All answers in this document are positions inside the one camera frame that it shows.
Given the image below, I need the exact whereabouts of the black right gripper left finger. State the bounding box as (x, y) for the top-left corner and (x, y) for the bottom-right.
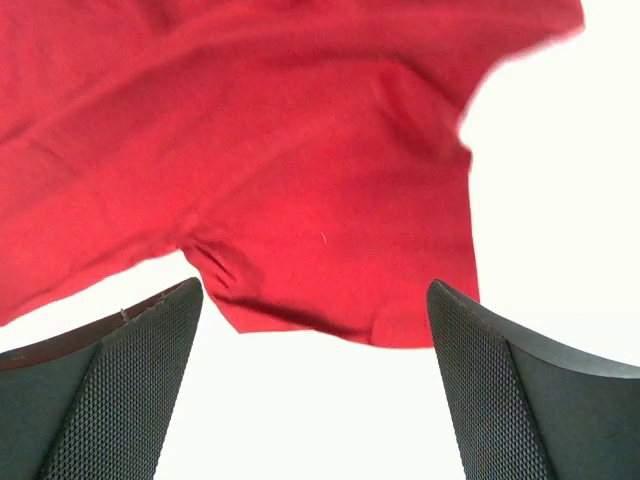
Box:
(1, 278), (203, 480)

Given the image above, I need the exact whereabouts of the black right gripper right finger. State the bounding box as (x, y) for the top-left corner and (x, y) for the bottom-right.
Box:
(427, 280), (639, 480)

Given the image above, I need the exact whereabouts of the dark red t shirt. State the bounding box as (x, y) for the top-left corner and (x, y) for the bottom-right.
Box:
(1, 1), (584, 348)

